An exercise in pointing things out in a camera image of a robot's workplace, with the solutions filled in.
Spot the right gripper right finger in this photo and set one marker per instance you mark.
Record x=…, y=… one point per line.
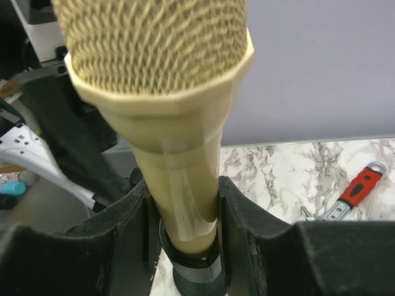
x=263, y=255

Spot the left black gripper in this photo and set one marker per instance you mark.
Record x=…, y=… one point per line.
x=45, y=126

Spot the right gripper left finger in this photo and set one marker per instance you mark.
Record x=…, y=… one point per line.
x=107, y=254

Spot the black clip stand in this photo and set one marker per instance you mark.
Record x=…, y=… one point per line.
x=196, y=277

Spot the beige microphone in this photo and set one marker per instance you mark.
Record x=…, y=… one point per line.
x=164, y=75

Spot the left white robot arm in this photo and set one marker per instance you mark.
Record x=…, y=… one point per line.
x=45, y=127

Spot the red handled adjustable wrench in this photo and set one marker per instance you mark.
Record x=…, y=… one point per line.
x=358, y=189

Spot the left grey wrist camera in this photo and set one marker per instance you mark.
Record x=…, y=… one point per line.
x=42, y=28

